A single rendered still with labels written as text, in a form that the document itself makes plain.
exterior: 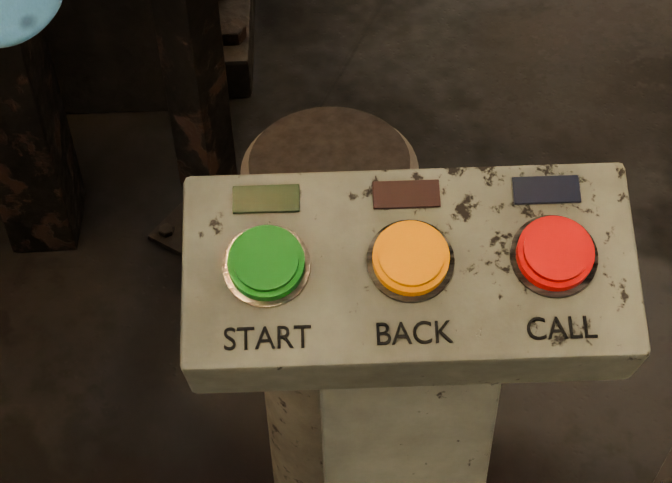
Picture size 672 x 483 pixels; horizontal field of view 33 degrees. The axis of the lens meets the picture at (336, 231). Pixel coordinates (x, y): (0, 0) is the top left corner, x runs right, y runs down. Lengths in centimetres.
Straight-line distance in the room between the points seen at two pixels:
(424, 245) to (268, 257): 8
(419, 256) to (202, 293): 11
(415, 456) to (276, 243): 17
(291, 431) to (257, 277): 37
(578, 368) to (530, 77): 107
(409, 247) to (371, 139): 20
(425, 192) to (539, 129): 97
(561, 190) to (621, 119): 99
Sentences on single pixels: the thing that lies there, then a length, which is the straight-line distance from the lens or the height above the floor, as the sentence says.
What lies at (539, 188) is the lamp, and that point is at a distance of 63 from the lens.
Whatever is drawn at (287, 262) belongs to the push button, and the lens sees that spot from 59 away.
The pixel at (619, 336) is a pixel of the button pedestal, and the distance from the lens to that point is 61.
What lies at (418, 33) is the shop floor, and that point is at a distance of 172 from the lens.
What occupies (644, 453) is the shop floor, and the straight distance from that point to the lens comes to 127.
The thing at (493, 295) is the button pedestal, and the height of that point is 59.
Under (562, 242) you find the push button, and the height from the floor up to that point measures 61.
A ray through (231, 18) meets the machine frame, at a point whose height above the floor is 9.
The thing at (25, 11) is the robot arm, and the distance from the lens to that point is 66.
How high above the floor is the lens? 106
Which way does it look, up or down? 48 degrees down
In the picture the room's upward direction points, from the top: 1 degrees counter-clockwise
